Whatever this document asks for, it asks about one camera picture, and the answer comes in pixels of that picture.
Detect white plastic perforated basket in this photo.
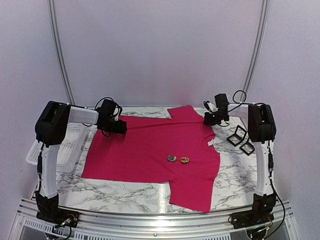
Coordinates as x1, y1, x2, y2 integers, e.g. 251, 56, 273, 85
25, 122, 88, 173

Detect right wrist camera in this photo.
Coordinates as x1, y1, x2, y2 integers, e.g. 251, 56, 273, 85
203, 93, 229, 113

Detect right aluminium frame post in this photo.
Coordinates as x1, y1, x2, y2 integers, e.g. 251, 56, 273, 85
242, 0, 269, 94

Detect gold brooch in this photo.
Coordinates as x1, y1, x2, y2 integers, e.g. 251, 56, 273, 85
179, 157, 190, 164

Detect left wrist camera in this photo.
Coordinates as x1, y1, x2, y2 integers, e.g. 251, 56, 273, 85
100, 98, 121, 121

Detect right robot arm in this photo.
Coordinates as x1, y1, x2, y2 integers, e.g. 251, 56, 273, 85
203, 93, 281, 229

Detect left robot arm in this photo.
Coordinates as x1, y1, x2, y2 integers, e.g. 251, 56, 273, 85
35, 97, 127, 226

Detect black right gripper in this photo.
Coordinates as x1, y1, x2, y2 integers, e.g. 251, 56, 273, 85
203, 110, 228, 126

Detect aluminium frame post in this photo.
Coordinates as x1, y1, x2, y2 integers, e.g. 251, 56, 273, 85
47, 0, 75, 104
242, 0, 269, 94

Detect black hexagonal brooch display case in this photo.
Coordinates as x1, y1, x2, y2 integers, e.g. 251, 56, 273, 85
239, 139, 255, 156

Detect aluminium front rail base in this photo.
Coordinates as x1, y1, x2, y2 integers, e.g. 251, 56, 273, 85
9, 197, 293, 240

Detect left aluminium frame post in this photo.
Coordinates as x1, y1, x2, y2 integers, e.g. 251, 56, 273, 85
47, 0, 75, 104

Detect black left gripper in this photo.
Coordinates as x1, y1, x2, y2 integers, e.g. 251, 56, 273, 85
101, 118, 126, 134

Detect magenta t-shirt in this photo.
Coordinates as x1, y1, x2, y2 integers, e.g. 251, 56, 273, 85
82, 105, 220, 213

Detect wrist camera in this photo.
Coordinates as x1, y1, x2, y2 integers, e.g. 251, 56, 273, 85
203, 93, 229, 113
100, 98, 121, 121

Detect round silver blue brooch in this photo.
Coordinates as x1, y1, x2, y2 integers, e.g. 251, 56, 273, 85
167, 155, 177, 162

